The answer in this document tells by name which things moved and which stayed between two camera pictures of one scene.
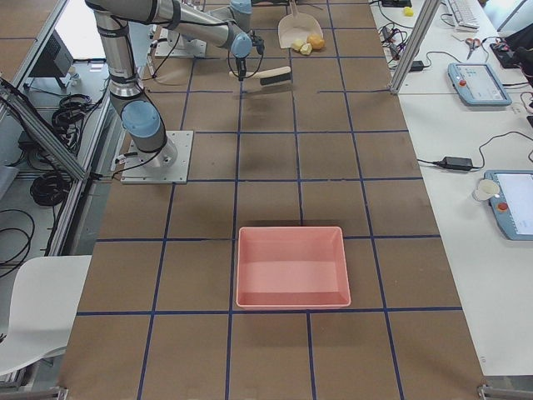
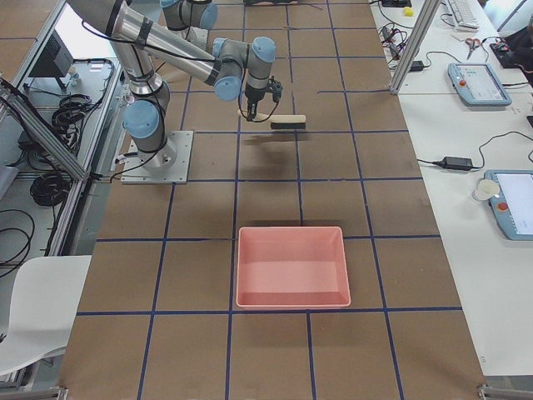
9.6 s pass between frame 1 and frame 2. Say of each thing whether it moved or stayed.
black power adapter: stayed
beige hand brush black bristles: moved
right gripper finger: moved
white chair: stayed
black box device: stayed
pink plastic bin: stayed
